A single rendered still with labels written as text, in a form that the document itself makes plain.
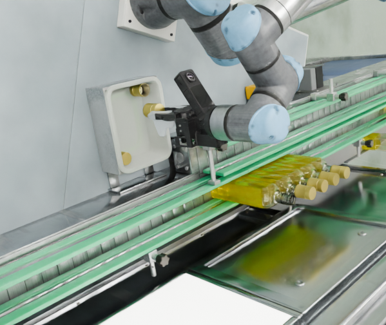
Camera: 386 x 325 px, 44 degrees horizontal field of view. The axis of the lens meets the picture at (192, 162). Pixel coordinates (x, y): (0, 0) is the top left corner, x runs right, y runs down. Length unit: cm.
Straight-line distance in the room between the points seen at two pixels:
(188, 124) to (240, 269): 38
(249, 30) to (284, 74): 13
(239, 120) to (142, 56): 49
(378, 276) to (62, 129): 80
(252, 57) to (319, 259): 53
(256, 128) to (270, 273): 39
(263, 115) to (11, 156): 58
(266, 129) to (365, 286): 41
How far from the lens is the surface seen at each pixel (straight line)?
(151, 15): 126
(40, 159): 119
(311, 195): 124
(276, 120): 90
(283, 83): 96
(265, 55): 91
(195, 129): 105
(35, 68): 118
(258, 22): 89
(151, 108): 115
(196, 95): 102
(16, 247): 107
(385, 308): 108
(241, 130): 92
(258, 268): 117
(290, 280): 112
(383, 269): 116
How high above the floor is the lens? 181
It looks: 46 degrees down
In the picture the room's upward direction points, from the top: 99 degrees clockwise
